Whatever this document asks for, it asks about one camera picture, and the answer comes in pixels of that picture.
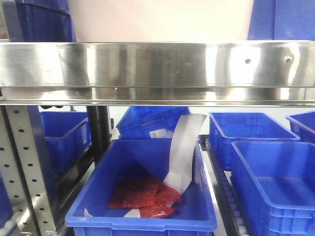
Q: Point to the tilted blue bin behind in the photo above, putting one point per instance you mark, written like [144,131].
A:
[145,122]

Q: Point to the blue bin centre right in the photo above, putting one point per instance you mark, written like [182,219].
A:
[227,127]

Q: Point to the blue bin with red bags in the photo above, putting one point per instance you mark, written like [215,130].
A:
[89,215]

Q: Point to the blue bin far left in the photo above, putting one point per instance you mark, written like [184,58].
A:
[67,135]

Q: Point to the blue bin front right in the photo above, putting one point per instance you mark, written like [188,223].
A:
[275,183]

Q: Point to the blue bin far right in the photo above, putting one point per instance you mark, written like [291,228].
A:
[303,125]

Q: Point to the white paper strip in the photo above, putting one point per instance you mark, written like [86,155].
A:
[181,153]

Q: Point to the red bubble wrap bag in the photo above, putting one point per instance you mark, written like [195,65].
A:
[136,193]

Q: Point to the small red bubble bag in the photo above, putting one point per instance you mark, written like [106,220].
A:
[156,211]

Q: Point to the stainless steel shelf rail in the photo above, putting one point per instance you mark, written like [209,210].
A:
[239,73]

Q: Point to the perforated steel shelf post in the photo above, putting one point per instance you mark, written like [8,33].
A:
[26,171]

